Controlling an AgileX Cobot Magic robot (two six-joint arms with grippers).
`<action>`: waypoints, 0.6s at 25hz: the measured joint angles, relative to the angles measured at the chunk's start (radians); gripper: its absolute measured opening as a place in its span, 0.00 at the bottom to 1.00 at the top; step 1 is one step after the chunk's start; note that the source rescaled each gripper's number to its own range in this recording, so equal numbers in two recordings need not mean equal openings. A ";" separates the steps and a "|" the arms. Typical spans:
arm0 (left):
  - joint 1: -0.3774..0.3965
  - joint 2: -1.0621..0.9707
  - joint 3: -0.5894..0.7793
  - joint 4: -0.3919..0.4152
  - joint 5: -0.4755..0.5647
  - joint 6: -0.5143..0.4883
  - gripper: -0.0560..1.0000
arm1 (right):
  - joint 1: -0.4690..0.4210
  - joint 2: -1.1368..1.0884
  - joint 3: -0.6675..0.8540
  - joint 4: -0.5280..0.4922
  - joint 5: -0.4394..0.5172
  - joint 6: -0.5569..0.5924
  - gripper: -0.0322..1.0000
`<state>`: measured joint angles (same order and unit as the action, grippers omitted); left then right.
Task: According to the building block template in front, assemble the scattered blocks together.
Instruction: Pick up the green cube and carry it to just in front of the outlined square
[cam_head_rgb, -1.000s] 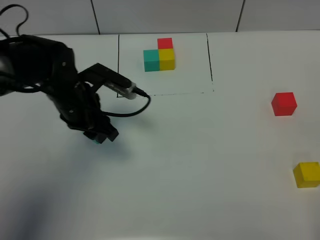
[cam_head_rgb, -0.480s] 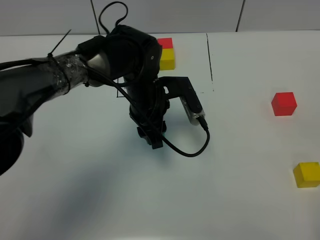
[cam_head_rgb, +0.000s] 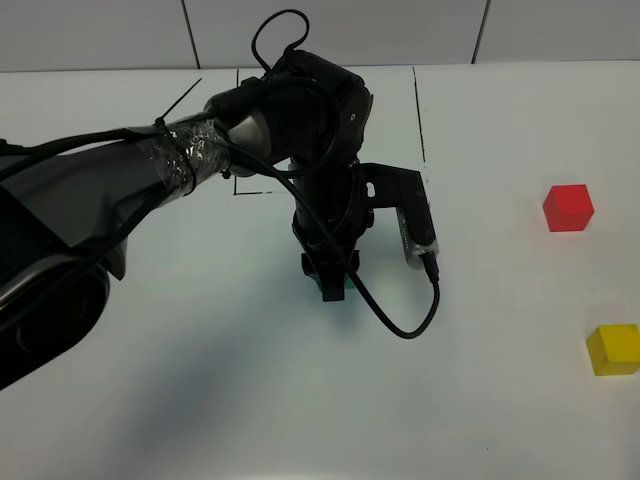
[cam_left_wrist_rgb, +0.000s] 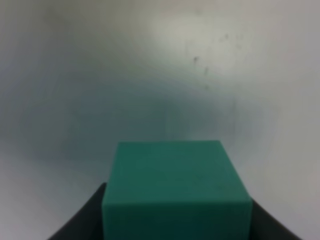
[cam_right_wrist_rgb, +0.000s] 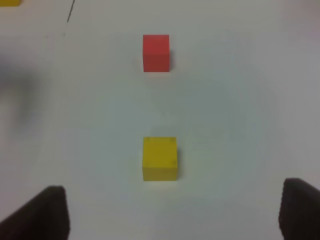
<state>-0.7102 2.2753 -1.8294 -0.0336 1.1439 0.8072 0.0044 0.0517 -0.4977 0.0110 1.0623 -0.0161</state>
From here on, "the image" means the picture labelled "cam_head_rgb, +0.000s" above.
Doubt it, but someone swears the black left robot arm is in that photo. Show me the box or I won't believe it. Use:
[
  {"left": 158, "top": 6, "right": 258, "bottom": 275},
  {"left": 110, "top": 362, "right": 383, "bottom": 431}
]
[{"left": 1, "top": 48, "right": 372, "bottom": 386}]

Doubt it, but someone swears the yellow cube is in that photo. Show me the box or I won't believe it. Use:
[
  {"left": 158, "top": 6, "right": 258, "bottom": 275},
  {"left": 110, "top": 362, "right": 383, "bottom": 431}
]
[{"left": 586, "top": 324, "right": 640, "bottom": 376}]

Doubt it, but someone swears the black left camera cable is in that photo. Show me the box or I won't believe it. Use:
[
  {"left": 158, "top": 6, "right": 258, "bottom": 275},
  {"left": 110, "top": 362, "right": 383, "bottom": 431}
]
[{"left": 219, "top": 9, "right": 442, "bottom": 340}]

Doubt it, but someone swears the red cube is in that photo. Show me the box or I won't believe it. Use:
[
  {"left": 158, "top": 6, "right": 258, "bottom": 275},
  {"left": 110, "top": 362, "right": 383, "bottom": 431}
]
[{"left": 542, "top": 184, "right": 594, "bottom": 232}]

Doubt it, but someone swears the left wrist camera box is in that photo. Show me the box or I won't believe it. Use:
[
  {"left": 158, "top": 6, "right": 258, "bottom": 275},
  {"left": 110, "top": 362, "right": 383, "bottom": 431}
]
[{"left": 360, "top": 163, "right": 439, "bottom": 283}]

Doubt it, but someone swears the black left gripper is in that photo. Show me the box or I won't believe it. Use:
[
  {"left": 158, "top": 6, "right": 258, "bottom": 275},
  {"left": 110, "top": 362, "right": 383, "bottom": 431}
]
[{"left": 292, "top": 158, "right": 373, "bottom": 302}]

